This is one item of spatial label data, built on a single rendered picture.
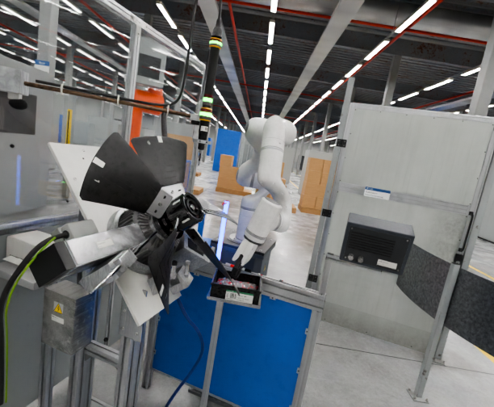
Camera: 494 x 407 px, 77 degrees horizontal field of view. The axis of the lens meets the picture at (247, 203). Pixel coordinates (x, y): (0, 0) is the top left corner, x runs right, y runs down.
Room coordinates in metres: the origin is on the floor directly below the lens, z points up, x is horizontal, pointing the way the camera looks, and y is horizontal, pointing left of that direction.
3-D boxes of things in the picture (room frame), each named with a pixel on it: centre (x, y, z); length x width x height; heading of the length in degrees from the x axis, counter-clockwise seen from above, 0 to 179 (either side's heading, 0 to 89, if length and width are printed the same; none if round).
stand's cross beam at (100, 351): (1.11, 0.46, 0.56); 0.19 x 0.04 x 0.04; 72
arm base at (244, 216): (1.73, -0.03, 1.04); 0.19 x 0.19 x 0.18
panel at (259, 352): (1.49, 0.00, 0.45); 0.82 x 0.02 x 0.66; 72
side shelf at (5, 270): (1.23, 0.76, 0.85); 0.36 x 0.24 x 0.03; 162
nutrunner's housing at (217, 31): (1.18, 0.20, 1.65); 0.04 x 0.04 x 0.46
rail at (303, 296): (1.49, 0.00, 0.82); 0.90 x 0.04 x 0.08; 72
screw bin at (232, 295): (1.31, -0.02, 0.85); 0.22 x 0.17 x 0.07; 88
